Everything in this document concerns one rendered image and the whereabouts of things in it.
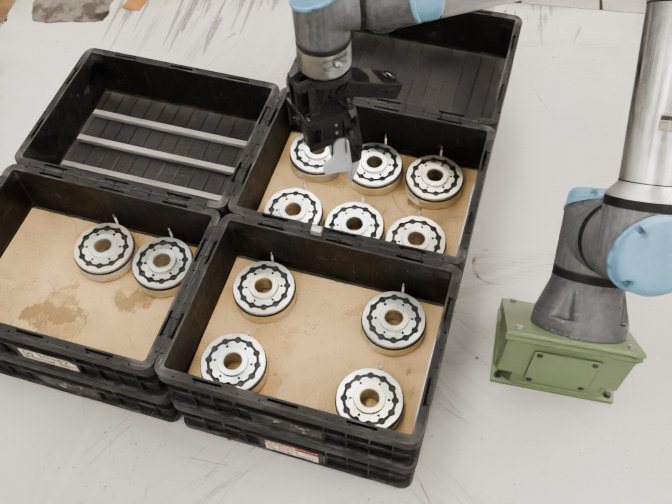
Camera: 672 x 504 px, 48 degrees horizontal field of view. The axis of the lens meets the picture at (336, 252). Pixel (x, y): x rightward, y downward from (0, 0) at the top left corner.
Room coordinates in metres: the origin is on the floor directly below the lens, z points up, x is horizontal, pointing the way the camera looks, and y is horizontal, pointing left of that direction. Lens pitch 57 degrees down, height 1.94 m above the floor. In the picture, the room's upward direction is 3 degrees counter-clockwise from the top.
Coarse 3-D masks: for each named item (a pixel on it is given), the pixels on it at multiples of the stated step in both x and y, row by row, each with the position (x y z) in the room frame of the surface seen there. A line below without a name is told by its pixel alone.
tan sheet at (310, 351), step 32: (224, 288) 0.65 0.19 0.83; (320, 288) 0.64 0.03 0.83; (352, 288) 0.64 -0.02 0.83; (224, 320) 0.59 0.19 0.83; (288, 320) 0.59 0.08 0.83; (320, 320) 0.58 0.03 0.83; (352, 320) 0.58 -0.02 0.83; (288, 352) 0.53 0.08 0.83; (320, 352) 0.53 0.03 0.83; (352, 352) 0.52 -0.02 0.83; (416, 352) 0.52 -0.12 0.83; (288, 384) 0.47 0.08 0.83; (320, 384) 0.47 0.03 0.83; (416, 384) 0.46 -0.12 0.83
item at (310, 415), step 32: (224, 224) 0.71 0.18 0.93; (256, 224) 0.71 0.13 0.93; (384, 256) 0.64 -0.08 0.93; (416, 256) 0.64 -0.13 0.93; (192, 288) 0.60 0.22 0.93; (448, 320) 0.52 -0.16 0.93; (160, 352) 0.49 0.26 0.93; (192, 384) 0.44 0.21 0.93; (224, 384) 0.44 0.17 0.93; (288, 416) 0.39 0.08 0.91; (320, 416) 0.38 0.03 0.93
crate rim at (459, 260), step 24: (432, 120) 0.92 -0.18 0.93; (456, 120) 0.92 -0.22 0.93; (264, 144) 0.88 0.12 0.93; (480, 168) 0.81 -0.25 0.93; (240, 192) 0.78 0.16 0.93; (480, 192) 0.76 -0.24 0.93; (264, 216) 0.73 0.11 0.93; (360, 240) 0.67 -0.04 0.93; (384, 240) 0.67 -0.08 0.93; (456, 264) 0.62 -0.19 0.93
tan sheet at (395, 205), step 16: (288, 144) 0.97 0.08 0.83; (288, 160) 0.93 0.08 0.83; (272, 176) 0.89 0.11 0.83; (288, 176) 0.89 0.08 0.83; (464, 176) 0.87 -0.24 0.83; (272, 192) 0.85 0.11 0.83; (320, 192) 0.85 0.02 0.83; (336, 192) 0.85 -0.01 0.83; (352, 192) 0.84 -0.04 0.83; (400, 192) 0.84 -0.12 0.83; (464, 192) 0.83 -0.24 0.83; (384, 208) 0.80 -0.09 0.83; (400, 208) 0.80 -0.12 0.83; (416, 208) 0.80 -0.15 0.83; (448, 208) 0.80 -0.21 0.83; (464, 208) 0.80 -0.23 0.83; (384, 224) 0.77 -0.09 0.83; (448, 224) 0.76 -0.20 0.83; (448, 240) 0.73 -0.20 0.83
